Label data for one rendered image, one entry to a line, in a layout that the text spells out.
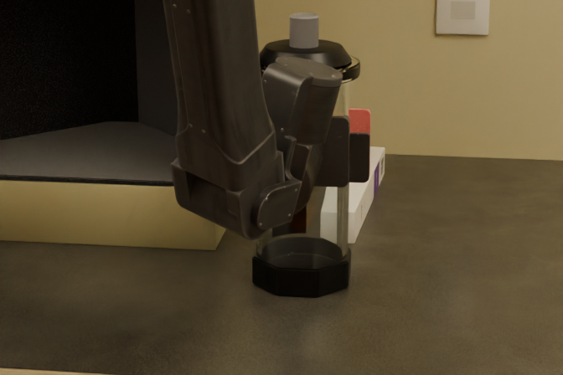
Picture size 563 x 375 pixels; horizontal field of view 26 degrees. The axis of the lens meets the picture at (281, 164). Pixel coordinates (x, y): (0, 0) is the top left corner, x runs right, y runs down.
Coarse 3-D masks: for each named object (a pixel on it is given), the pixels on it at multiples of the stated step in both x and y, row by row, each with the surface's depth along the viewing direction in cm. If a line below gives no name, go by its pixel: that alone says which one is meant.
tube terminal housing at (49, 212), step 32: (0, 192) 132; (32, 192) 132; (64, 192) 132; (96, 192) 131; (128, 192) 131; (160, 192) 130; (0, 224) 134; (32, 224) 133; (64, 224) 133; (96, 224) 132; (128, 224) 132; (160, 224) 131; (192, 224) 131
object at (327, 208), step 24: (312, 192) 116; (336, 192) 117; (312, 216) 117; (336, 216) 118; (264, 240) 119; (288, 240) 118; (312, 240) 117; (336, 240) 119; (288, 264) 118; (312, 264) 118
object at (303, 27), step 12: (300, 24) 115; (312, 24) 115; (300, 36) 115; (312, 36) 115; (264, 48) 116; (276, 48) 115; (288, 48) 115; (300, 48) 115; (312, 48) 115; (324, 48) 115; (336, 48) 115; (264, 60) 115; (324, 60) 113; (336, 60) 114; (348, 60) 115
